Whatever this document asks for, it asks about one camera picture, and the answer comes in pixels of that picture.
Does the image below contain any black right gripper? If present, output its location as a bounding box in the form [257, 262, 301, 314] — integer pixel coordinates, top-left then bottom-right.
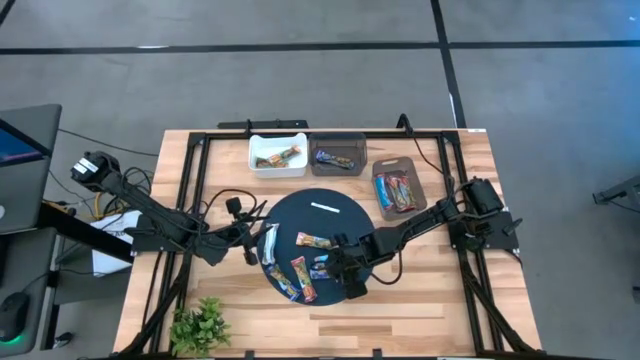
[328, 227, 387, 287]

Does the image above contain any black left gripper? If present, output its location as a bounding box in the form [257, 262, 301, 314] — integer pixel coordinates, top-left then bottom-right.
[227, 213, 271, 267]

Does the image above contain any light blue white granola bar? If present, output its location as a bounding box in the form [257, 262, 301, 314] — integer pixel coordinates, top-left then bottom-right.
[261, 222, 280, 266]

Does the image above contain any purple oatmeal raisin granola bar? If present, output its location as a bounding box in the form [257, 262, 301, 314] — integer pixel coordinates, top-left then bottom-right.
[308, 253, 331, 281]

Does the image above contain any green red granola bar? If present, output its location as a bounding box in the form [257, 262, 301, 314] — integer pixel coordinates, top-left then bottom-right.
[295, 231, 334, 250]

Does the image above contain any red chocolate chip granola bar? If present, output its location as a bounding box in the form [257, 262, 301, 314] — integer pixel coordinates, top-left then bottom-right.
[290, 255, 318, 304]

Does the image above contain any blue energy bar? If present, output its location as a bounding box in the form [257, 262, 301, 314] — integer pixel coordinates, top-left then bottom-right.
[374, 173, 395, 211]

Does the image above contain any green orange granola bar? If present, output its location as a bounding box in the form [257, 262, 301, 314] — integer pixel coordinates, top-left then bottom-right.
[254, 155, 290, 169]
[269, 144, 303, 165]

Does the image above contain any round dark blue woven placemat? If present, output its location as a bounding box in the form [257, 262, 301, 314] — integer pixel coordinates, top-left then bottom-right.
[256, 188, 376, 307]

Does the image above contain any white plastic bin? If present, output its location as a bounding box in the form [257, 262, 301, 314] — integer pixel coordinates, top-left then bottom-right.
[248, 132, 309, 179]

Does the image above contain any small green potted plant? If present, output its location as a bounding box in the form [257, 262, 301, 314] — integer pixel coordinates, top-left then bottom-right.
[168, 297, 232, 359]

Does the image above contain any dark translucent plastic bin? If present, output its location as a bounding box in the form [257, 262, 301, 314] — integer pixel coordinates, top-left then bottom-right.
[308, 131, 369, 178]

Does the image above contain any white paper sheet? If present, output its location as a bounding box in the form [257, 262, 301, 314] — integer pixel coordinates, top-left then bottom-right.
[92, 209, 144, 276]

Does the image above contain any dark side desk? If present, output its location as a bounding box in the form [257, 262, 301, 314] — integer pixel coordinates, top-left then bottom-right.
[0, 199, 134, 351]

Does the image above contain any grey laptop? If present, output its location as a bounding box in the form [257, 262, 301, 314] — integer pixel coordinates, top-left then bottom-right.
[0, 103, 63, 236]

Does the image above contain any black computer mouse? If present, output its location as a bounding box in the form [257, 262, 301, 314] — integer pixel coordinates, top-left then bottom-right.
[0, 291, 30, 344]

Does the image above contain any black stand leg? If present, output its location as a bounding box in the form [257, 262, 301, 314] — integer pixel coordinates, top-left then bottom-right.
[592, 174, 640, 206]

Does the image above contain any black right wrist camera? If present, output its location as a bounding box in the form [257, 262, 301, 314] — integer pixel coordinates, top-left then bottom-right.
[344, 279, 370, 301]

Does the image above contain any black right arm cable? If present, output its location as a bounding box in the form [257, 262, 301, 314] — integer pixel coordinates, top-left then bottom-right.
[367, 247, 404, 287]
[397, 113, 456, 194]

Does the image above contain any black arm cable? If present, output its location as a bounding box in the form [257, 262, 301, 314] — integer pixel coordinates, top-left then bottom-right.
[397, 113, 456, 194]
[199, 187, 271, 236]
[367, 247, 404, 287]

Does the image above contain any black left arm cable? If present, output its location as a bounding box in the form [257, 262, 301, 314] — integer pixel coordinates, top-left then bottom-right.
[199, 187, 271, 236]

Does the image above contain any black bracket bar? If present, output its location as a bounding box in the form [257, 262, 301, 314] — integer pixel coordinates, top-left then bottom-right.
[217, 118, 310, 131]

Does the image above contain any grey bin with handle slot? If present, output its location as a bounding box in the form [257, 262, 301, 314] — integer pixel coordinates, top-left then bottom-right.
[371, 155, 429, 222]

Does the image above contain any yellow cable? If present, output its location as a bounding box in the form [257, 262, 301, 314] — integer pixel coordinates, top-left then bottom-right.
[92, 192, 109, 221]

